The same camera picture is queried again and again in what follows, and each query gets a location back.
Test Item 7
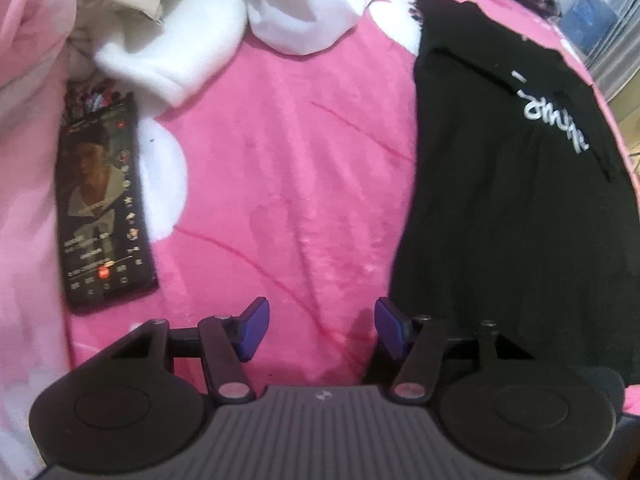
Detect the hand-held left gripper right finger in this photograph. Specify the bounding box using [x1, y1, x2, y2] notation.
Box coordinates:
[374, 296, 533, 403]

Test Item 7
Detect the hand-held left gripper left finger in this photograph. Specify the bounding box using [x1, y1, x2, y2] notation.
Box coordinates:
[112, 296, 271, 403]

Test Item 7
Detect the black t-shirt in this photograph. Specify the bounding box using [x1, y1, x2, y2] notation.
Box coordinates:
[390, 0, 633, 386]

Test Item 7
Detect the white garment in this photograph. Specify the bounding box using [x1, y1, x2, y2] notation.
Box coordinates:
[92, 0, 376, 108]

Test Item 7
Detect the pink floral blanket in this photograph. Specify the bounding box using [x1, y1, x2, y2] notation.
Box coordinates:
[65, 0, 640, 391]

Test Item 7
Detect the black smartphone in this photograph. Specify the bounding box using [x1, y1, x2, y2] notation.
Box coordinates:
[54, 92, 160, 317]

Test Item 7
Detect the pale pink quilt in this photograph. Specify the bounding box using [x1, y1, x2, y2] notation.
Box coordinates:
[0, 0, 76, 480]

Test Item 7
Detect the beige curtain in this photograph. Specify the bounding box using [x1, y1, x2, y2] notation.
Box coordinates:
[585, 0, 640, 111]

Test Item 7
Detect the blue water jug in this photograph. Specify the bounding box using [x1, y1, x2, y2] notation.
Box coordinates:
[562, 0, 613, 56]

